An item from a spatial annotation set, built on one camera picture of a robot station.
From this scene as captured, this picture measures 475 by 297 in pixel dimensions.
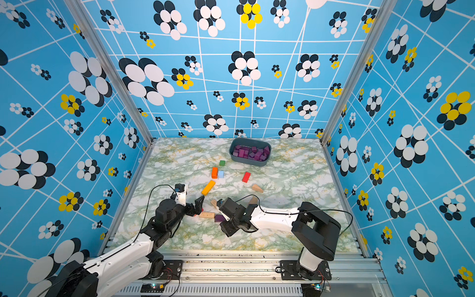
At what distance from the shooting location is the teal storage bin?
1.08 metres

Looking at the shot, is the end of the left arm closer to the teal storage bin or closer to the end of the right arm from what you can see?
the end of the right arm

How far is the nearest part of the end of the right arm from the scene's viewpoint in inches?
24.4

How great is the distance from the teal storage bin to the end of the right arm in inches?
16.5
